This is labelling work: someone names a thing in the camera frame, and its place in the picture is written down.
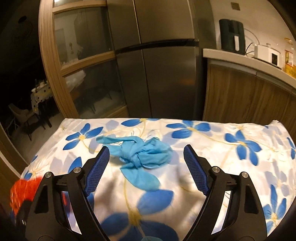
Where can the wooden lower cabinets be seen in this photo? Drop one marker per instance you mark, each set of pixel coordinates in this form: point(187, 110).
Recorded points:
point(239, 94)

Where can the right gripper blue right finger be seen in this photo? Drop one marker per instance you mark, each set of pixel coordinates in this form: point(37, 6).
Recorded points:
point(198, 168)

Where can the wooden glass door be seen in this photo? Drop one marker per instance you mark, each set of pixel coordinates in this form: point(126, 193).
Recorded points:
point(79, 59)

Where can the wall socket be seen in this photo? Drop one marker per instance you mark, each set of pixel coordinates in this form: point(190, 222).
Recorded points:
point(235, 6)

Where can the white rice cooker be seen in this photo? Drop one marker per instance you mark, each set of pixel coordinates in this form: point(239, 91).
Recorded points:
point(267, 54)

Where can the polka dot table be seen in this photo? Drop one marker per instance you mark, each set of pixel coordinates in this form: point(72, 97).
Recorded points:
point(39, 94)

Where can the black air fryer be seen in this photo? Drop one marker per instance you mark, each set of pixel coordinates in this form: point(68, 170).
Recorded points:
point(232, 36)

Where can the dark grey refrigerator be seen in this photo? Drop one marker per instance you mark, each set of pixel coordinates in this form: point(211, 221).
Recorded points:
point(159, 52)

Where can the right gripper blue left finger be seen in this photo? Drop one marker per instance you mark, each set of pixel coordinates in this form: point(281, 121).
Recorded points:
point(93, 170)

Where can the orange red plastic bag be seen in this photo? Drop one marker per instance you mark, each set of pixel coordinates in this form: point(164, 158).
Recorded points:
point(25, 190)

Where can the blue glove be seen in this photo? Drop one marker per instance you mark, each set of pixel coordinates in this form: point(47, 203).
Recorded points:
point(139, 156)

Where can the cooking oil bottle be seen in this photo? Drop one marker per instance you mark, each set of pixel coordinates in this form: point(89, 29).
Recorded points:
point(289, 57)

